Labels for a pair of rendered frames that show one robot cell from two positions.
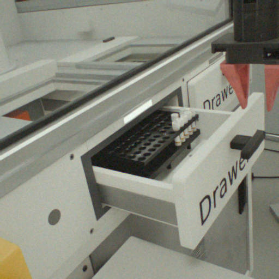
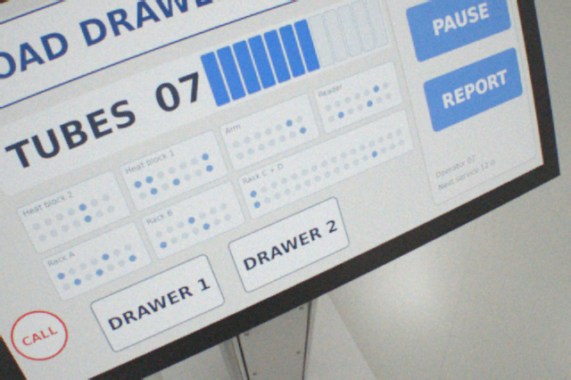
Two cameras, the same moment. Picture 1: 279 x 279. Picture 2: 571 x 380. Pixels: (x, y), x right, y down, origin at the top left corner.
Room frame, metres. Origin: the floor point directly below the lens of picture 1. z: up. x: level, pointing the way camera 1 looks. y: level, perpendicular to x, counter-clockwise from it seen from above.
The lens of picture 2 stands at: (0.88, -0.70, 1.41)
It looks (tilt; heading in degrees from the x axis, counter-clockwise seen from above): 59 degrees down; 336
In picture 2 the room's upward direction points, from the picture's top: straight up
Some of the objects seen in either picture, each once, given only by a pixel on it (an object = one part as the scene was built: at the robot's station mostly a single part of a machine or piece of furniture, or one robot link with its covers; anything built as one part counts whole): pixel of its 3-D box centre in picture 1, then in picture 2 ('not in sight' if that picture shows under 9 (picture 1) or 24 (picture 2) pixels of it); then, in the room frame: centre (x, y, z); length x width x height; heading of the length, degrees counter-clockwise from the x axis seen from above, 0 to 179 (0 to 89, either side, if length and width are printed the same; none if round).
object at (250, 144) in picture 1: (244, 143); not in sight; (0.45, -0.15, 0.91); 0.07 x 0.04 x 0.01; 141
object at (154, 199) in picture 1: (119, 145); not in sight; (0.60, 0.04, 0.86); 0.40 x 0.26 x 0.06; 51
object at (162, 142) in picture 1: (169, 136); not in sight; (0.53, -0.05, 0.90); 0.18 x 0.02 x 0.01; 141
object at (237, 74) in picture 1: (254, 76); not in sight; (0.47, -0.17, 1.00); 0.07 x 0.07 x 0.09; 53
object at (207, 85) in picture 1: (221, 84); not in sight; (0.81, -0.21, 0.87); 0.29 x 0.02 x 0.11; 141
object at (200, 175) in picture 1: (228, 159); not in sight; (0.47, -0.13, 0.87); 0.29 x 0.02 x 0.11; 141
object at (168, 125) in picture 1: (122, 143); not in sight; (0.60, 0.03, 0.87); 0.22 x 0.18 x 0.06; 51
